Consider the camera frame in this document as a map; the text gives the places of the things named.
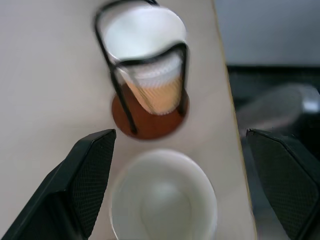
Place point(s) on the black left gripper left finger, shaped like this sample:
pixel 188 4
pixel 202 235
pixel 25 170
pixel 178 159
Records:
pixel 75 185

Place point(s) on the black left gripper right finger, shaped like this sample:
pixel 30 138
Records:
pixel 282 180

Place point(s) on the white paper cup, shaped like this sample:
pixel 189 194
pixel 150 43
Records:
pixel 162 197

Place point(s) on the silver robot leg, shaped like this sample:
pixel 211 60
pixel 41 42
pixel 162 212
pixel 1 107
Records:
pixel 275 105

